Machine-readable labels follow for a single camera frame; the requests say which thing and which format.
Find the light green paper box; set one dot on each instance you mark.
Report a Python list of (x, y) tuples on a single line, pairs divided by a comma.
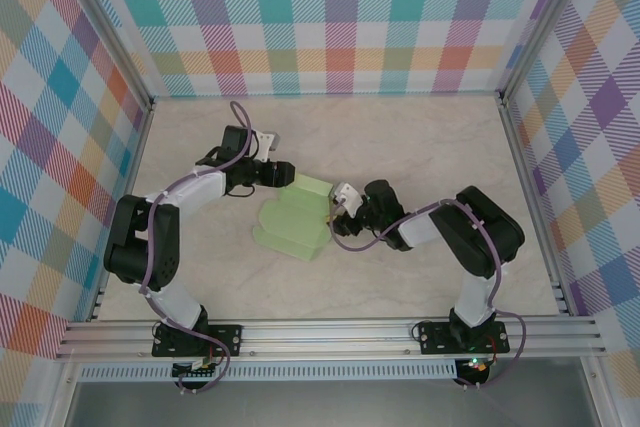
[(290, 227)]

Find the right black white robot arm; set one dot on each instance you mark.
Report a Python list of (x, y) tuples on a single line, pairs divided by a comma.
[(480, 217)]

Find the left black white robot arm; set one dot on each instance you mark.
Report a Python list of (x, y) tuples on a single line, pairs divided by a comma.
[(130, 247)]

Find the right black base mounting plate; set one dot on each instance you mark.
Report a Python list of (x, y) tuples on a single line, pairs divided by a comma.
[(435, 339)]

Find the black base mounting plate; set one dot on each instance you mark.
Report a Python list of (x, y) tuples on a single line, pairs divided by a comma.
[(235, 334), (435, 339)]

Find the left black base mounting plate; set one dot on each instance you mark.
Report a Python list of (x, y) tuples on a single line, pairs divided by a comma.
[(235, 334)]

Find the grey metal panel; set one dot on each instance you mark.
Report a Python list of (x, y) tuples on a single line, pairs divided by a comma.
[(325, 404)]

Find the circuit board with lit LED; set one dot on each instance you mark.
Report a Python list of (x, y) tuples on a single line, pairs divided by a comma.
[(475, 366)]

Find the small black circuit board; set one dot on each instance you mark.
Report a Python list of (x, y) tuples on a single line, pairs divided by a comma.
[(200, 369)]

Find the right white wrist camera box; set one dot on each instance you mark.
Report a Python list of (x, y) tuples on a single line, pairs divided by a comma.
[(346, 194)]

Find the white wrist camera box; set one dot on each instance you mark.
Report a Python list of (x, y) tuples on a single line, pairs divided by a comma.
[(267, 142), (346, 194)]

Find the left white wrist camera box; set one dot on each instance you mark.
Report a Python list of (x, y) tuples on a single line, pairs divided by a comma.
[(267, 142)]

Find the aluminium side frame rail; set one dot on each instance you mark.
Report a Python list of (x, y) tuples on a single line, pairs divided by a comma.
[(512, 127), (140, 147)]

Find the long aluminium base rail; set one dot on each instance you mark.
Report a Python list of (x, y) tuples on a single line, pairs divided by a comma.
[(325, 337)]

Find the aluminium frame post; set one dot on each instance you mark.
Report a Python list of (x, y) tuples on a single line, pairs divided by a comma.
[(544, 22), (105, 22)]

